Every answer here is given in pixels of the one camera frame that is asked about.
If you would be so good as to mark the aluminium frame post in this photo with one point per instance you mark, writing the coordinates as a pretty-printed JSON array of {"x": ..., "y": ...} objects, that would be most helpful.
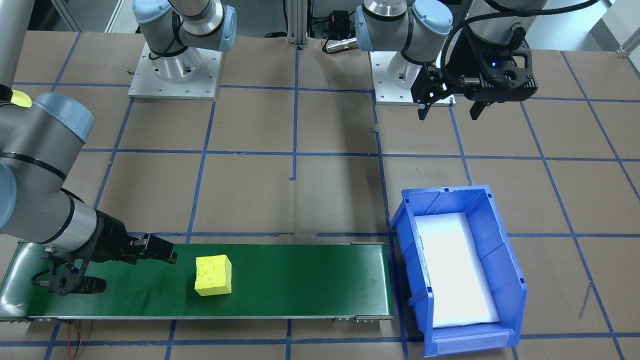
[{"x": 299, "y": 22}]

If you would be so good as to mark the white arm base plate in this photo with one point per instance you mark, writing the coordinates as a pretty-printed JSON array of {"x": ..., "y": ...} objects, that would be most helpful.
[
  {"x": 145, "y": 92},
  {"x": 387, "y": 95}
]

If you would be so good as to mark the yellow foam block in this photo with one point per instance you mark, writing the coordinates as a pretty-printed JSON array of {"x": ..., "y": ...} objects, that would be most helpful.
[{"x": 214, "y": 277}]

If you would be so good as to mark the V-shaped metal bar frame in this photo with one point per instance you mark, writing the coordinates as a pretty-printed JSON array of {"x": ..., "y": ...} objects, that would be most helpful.
[{"x": 65, "y": 15}]

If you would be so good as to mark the white foam liner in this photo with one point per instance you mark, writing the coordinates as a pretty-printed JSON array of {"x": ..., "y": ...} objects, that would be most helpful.
[{"x": 455, "y": 270}]

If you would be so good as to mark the green conveyor belt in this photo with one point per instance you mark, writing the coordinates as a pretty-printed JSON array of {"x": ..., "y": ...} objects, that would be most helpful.
[{"x": 300, "y": 280}]

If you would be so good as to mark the yellow plate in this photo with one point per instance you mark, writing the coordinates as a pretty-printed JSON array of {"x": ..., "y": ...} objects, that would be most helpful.
[{"x": 22, "y": 98}]

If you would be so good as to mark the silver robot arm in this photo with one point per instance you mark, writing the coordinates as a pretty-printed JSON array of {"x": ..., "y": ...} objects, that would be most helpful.
[
  {"x": 40, "y": 200},
  {"x": 385, "y": 25}
]

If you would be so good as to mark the silver cylindrical connector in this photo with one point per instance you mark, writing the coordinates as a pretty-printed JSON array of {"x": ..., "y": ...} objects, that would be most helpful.
[{"x": 340, "y": 46}]

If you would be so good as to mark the aluminium corner bar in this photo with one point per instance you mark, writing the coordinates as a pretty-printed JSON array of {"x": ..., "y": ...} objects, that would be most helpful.
[{"x": 629, "y": 48}]

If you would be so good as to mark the blue plastic bin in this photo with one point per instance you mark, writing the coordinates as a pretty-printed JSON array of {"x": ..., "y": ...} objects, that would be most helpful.
[{"x": 510, "y": 280}]

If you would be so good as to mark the black power box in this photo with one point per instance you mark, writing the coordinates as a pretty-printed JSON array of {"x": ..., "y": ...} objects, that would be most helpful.
[{"x": 339, "y": 20}]

